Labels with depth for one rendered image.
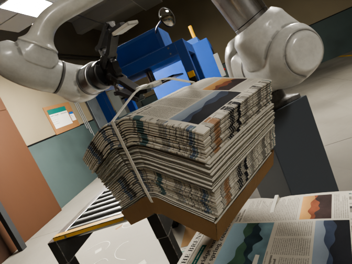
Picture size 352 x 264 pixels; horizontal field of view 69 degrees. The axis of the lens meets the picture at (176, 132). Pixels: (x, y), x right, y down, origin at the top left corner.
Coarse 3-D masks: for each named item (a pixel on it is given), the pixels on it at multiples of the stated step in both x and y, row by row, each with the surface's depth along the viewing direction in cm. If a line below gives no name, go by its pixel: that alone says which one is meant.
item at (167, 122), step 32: (192, 96) 53; (224, 96) 49; (256, 96) 52; (160, 128) 43; (192, 128) 39; (224, 128) 42; (256, 128) 52; (160, 160) 47; (192, 160) 42; (224, 160) 43; (256, 160) 55; (160, 192) 52; (192, 192) 46; (224, 192) 45
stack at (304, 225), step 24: (336, 192) 60; (240, 216) 67; (264, 216) 63; (288, 216) 59; (312, 216) 56; (336, 216) 53; (192, 240) 66; (240, 240) 58; (264, 240) 55; (288, 240) 52; (312, 240) 49; (336, 240) 47
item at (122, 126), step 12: (192, 84) 64; (168, 96) 57; (120, 120) 50; (108, 132) 54; (120, 132) 51; (132, 132) 49; (120, 144) 53; (132, 144) 51; (120, 156) 56; (132, 156) 53; (132, 168) 55; (144, 168) 52; (144, 180) 55; (144, 192) 56
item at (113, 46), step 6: (108, 30) 60; (108, 36) 62; (114, 36) 62; (108, 42) 63; (114, 42) 63; (108, 48) 64; (114, 48) 65; (108, 54) 65; (114, 54) 66; (102, 66) 67
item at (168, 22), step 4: (160, 8) 206; (164, 8) 208; (168, 8) 211; (160, 12) 205; (164, 12) 206; (168, 12) 207; (160, 16) 204; (164, 16) 205; (168, 16) 207; (172, 16) 210; (164, 20) 205; (168, 20) 207; (172, 20) 210; (164, 24) 206; (168, 24) 208; (172, 24) 211
